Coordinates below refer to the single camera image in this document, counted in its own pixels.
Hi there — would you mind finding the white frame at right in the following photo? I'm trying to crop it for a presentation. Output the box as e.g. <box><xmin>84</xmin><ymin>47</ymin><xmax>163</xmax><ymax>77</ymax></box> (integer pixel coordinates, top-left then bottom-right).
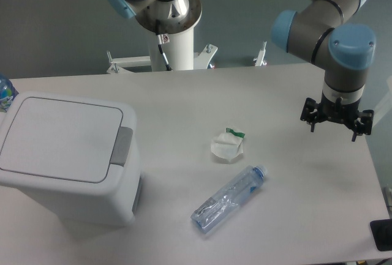
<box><xmin>369</xmin><ymin>76</ymin><xmax>391</xmax><ymax>128</ymax></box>

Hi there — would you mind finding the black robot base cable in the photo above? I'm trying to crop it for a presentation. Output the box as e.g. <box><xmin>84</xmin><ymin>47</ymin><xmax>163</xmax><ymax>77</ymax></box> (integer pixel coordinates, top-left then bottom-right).
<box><xmin>154</xmin><ymin>20</ymin><xmax>173</xmax><ymax>72</ymax></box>

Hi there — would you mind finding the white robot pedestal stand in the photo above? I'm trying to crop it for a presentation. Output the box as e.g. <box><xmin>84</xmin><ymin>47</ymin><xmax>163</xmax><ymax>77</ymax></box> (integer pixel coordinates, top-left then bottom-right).
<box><xmin>105</xmin><ymin>29</ymin><xmax>268</xmax><ymax>75</ymax></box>

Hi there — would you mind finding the clear plastic water bottle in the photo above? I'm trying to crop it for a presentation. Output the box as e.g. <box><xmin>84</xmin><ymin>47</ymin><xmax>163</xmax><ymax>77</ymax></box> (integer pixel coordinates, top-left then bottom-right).
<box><xmin>190</xmin><ymin>165</ymin><xmax>268</xmax><ymax>234</ymax></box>

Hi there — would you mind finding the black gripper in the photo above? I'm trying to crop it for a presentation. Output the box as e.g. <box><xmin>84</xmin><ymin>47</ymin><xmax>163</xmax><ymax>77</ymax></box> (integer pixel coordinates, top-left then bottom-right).
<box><xmin>300</xmin><ymin>93</ymin><xmax>374</xmax><ymax>142</ymax></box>

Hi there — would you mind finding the blue labelled drink bottle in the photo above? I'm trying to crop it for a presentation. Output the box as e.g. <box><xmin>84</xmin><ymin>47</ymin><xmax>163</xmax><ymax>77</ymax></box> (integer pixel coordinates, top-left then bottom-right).
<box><xmin>0</xmin><ymin>74</ymin><xmax>19</xmax><ymax>113</ymax></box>

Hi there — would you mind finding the black device at edge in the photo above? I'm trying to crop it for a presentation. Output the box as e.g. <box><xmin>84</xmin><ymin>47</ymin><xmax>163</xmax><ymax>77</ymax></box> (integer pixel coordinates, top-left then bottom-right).
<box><xmin>370</xmin><ymin>219</ymin><xmax>391</xmax><ymax>252</ymax></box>

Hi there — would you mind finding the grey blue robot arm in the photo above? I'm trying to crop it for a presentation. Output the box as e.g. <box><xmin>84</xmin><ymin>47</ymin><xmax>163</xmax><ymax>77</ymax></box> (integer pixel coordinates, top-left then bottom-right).
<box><xmin>107</xmin><ymin>0</ymin><xmax>376</xmax><ymax>137</ymax></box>

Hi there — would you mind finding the white plastic trash can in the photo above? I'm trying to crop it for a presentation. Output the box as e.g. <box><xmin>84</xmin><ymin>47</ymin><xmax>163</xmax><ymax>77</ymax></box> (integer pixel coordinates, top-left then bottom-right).
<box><xmin>1</xmin><ymin>91</ymin><xmax>141</xmax><ymax>226</ymax></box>

